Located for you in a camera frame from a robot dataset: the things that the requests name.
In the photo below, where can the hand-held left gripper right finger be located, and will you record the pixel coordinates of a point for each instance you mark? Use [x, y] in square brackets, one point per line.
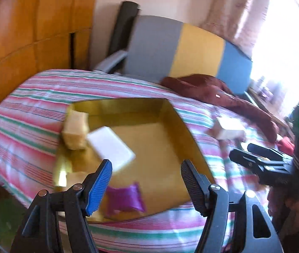
[193, 189]

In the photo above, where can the white rectangular box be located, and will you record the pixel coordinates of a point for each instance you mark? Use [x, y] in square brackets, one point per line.
[110, 147]

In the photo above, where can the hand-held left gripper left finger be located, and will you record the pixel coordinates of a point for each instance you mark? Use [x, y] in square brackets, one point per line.
[99, 189]

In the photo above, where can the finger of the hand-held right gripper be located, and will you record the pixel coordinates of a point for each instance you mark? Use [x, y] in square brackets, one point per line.
[254, 164]
[266, 151]

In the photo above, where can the pink patterned curtain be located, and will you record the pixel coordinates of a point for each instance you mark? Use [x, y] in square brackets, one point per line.
[233, 8]

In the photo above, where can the shiny golden cardboard box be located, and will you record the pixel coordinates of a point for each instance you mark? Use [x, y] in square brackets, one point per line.
[152, 150]

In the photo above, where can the white tissue box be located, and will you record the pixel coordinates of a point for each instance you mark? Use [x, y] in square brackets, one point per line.
[228, 129]

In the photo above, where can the purple snack packet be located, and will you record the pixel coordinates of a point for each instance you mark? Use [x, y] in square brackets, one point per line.
[125, 197]

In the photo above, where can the wooden wardrobe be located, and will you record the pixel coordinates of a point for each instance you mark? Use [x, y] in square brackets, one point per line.
[28, 31]

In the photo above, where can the grey yellow blue headboard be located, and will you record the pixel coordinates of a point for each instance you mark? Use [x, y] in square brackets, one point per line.
[191, 52]

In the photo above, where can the striped pink green bed sheet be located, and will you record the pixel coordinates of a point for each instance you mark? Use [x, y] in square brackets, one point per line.
[28, 116]

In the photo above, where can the grey black chair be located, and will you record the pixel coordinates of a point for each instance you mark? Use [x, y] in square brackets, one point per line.
[123, 31]

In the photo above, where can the maroon jacket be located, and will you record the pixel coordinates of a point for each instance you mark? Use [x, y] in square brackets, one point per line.
[204, 89]

